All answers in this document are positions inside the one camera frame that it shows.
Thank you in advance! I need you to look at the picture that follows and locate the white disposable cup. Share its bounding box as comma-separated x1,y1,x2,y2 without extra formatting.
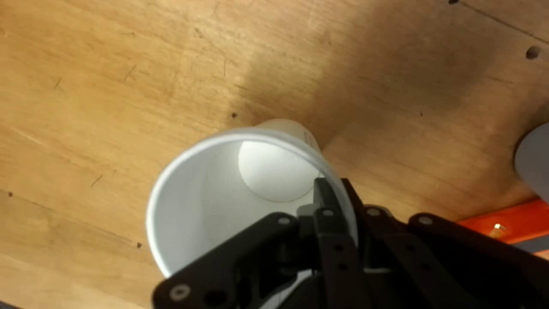
143,116,360,309

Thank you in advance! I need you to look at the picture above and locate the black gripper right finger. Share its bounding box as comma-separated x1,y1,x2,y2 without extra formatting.
341,177,549,309

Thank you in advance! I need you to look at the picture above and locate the grey pen holder cup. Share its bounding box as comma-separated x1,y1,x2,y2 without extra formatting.
511,120,549,206

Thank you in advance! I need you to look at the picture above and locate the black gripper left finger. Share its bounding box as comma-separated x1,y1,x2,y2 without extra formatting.
150,177,366,309

